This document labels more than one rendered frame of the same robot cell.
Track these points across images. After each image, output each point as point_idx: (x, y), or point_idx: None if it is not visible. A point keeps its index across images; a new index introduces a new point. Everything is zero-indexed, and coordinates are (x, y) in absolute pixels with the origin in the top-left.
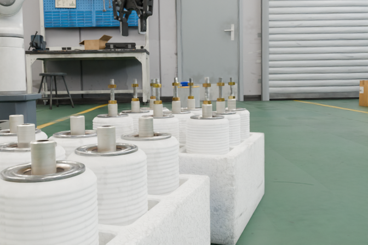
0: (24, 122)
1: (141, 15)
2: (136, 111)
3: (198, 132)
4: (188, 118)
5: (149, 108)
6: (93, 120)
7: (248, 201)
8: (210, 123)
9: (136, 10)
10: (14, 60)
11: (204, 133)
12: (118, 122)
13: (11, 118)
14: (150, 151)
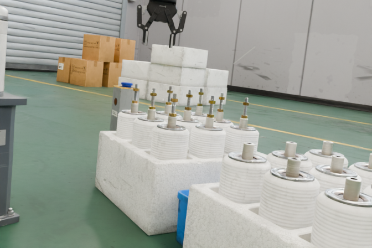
0: (13, 130)
1: (176, 31)
2: (161, 120)
3: (251, 140)
4: (234, 129)
5: (128, 112)
6: (166, 132)
7: None
8: (257, 134)
9: (171, 25)
10: (5, 51)
11: (253, 141)
12: (188, 134)
13: (252, 146)
14: (347, 164)
